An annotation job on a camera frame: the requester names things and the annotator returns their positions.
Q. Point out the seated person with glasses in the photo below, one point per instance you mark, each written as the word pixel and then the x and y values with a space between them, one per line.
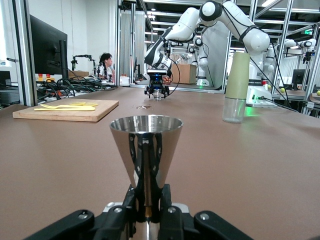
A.
pixel 106 67

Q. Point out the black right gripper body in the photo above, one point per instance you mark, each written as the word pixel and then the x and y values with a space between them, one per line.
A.
pixel 157 81

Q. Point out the large cardboard box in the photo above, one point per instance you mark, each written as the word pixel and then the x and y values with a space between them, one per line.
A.
pixel 183 73

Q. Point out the green bottle with clear base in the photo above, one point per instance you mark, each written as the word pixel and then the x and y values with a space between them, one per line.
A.
pixel 237 75

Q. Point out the yellow plastic fork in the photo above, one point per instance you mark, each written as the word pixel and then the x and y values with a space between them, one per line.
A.
pixel 50 106

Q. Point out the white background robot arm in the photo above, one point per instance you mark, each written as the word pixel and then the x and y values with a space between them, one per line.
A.
pixel 201 62
pixel 305 45

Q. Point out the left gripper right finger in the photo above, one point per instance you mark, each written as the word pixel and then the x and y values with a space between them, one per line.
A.
pixel 175 225

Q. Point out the steel jigger measuring cup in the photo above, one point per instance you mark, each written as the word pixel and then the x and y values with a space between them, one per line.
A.
pixel 120 136

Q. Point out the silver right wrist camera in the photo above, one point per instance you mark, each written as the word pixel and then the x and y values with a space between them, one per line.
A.
pixel 157 72

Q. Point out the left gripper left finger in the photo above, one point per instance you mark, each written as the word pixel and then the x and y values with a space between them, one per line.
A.
pixel 112 225

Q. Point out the orange printed snack box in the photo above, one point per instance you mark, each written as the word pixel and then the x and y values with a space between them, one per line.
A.
pixel 167 80

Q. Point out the wooden cutting board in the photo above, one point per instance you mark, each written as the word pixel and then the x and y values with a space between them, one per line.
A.
pixel 75 115

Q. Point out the small metal bits on table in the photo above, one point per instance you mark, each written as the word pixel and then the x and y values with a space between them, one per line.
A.
pixel 143 107

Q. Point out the lemon slice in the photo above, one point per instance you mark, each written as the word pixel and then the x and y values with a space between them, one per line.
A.
pixel 92 104
pixel 76 103

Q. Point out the brown table cover sheet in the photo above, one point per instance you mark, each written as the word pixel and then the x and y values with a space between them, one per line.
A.
pixel 250 175

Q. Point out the black computer monitor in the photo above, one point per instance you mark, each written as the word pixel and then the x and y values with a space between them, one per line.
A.
pixel 47 50

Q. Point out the small cardboard box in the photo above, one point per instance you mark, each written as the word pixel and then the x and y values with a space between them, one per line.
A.
pixel 78 74

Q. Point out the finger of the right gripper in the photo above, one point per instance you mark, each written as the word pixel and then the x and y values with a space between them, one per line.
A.
pixel 166 91
pixel 148 91

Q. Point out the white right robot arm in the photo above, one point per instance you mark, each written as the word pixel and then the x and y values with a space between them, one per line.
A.
pixel 255 40

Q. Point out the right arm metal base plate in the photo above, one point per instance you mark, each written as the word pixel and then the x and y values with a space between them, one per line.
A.
pixel 265 104

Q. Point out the thick aluminium frame post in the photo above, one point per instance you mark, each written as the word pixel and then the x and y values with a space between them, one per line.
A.
pixel 26 50

